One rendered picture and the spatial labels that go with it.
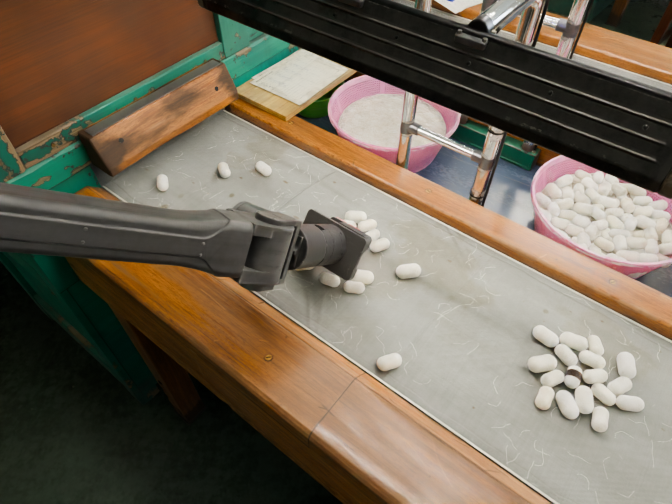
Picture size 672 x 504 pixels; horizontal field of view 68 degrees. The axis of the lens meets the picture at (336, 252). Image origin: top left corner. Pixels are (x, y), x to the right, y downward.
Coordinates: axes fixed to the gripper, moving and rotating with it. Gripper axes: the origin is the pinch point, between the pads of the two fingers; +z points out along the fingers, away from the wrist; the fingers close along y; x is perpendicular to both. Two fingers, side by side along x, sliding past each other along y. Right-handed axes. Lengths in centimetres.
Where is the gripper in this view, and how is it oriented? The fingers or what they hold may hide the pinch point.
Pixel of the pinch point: (356, 242)
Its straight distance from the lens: 77.8
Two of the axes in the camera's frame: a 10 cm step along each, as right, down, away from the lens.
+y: -7.9, -4.7, 4.0
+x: -3.9, 8.8, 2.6
